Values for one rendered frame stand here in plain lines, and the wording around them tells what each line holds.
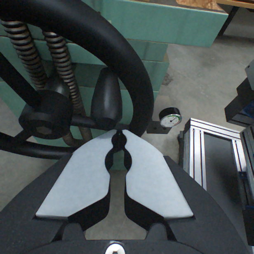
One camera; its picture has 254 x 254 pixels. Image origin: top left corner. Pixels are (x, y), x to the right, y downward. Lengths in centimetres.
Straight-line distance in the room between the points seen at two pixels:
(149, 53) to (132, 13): 8
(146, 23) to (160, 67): 10
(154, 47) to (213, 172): 81
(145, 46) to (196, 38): 10
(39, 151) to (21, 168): 84
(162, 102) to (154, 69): 18
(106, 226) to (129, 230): 13
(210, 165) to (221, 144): 20
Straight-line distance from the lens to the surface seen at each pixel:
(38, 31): 25
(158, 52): 36
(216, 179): 100
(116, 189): 100
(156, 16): 33
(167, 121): 44
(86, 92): 42
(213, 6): 38
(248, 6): 278
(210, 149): 107
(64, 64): 24
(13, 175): 117
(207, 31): 37
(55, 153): 33
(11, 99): 53
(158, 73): 39
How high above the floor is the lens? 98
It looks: 55 degrees down
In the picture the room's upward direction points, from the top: 12 degrees clockwise
